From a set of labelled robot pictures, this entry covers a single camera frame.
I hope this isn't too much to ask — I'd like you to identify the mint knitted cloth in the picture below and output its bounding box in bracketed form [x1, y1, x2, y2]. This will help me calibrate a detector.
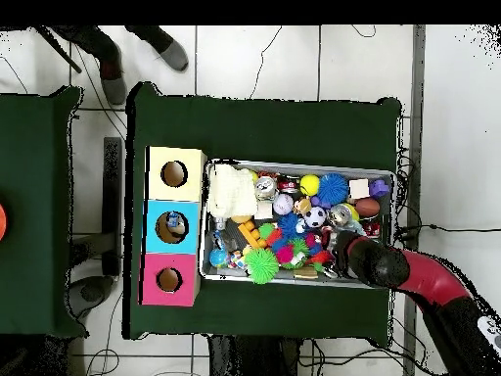
[344, 219, 367, 236]

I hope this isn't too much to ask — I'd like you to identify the person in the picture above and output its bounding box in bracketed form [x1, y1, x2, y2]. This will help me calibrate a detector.
[50, 24, 190, 106]

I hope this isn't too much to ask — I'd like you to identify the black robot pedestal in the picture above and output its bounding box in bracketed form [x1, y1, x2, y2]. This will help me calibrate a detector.
[206, 334, 306, 376]

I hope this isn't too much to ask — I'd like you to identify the blue spiky ball with eyes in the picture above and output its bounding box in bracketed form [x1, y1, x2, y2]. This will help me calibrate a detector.
[315, 172, 350, 207]

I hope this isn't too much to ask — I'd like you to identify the black cable with plug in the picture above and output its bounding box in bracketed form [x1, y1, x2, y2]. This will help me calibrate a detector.
[394, 222, 501, 241]

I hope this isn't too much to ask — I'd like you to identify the plain wooden block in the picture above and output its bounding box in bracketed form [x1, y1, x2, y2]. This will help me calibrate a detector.
[347, 178, 371, 200]

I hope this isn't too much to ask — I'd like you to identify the green spiky rubber ball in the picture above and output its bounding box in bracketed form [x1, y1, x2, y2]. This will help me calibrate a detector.
[244, 248, 280, 285]

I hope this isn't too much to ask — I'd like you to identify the opened silver drink can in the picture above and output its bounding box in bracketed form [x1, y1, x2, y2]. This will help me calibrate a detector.
[254, 175, 279, 201]

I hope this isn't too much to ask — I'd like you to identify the black rod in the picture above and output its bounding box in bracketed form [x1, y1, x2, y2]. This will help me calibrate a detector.
[33, 25, 83, 74]

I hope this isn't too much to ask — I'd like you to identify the cream waffle cloth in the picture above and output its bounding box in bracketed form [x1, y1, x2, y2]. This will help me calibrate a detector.
[205, 163, 259, 218]

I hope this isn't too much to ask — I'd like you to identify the shallow wire mesh bin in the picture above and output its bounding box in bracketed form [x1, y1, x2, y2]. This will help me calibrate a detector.
[198, 158, 397, 290]

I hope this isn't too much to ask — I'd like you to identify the wooden box with three holes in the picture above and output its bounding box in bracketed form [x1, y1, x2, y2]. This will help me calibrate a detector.
[138, 145, 207, 307]

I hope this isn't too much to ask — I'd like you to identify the crushed clear plastic bottle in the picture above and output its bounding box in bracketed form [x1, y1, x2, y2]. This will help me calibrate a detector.
[164, 212, 186, 235]

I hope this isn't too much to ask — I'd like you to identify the brown toy football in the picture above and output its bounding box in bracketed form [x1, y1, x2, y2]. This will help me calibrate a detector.
[354, 197, 382, 218]

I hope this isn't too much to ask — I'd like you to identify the white baseball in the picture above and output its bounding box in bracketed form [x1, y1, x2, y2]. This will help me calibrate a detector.
[272, 193, 295, 216]

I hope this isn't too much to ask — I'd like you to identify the orange plush toy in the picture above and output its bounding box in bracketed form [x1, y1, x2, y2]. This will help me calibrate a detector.
[292, 196, 313, 215]

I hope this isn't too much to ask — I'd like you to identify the side table with green cloth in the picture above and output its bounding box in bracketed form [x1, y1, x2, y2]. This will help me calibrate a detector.
[0, 86, 88, 339]

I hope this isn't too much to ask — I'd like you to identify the black upright panel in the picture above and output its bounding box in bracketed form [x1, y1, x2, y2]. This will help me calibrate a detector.
[102, 136, 123, 277]

